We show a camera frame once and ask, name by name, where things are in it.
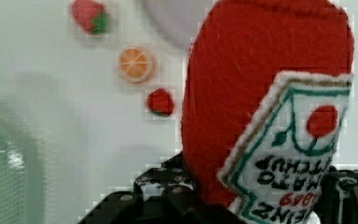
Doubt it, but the lilac round plate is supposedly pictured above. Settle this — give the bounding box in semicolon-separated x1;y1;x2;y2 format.
143;0;217;50

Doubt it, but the small red plush strawberry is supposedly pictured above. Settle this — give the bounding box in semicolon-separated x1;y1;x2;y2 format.
146;89;174;117

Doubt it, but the red plush ketchup bottle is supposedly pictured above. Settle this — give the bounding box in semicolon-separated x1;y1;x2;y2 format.
182;0;354;224

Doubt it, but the plush orange slice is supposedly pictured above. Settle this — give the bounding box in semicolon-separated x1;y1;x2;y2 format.
117;46;157;83

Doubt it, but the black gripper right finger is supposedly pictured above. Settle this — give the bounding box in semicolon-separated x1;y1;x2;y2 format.
313;166;358;224

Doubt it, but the plush strawberry with green leaves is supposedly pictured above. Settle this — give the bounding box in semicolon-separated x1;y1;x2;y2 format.
71;0;109;35

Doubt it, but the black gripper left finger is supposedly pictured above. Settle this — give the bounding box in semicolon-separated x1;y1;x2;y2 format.
78;153;244;224

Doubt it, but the green perforated strainer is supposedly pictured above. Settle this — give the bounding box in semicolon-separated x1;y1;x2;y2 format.
0;106;44;224

